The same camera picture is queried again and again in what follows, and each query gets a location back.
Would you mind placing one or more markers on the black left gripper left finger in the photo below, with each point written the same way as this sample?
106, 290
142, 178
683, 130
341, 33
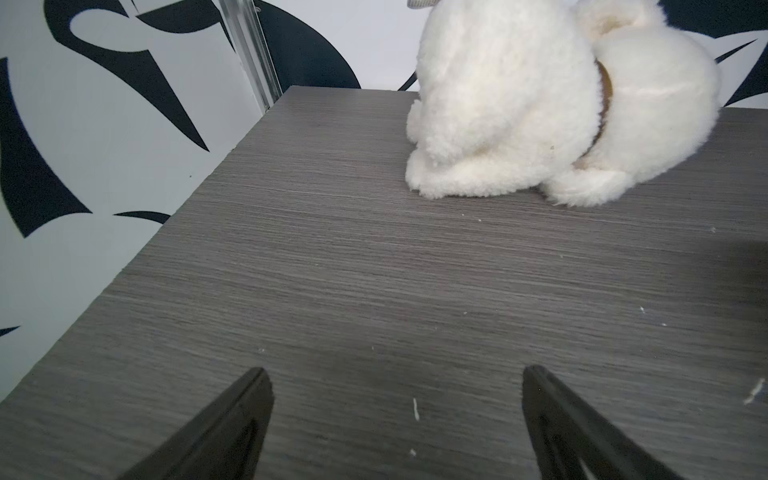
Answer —
224, 441

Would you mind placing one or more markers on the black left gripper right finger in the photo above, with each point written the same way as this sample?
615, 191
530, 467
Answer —
572, 440

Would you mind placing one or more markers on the white plush toy animal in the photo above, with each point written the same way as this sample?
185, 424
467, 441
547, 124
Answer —
582, 100

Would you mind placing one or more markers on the aluminium cage frame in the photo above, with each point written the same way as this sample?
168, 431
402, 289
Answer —
243, 24

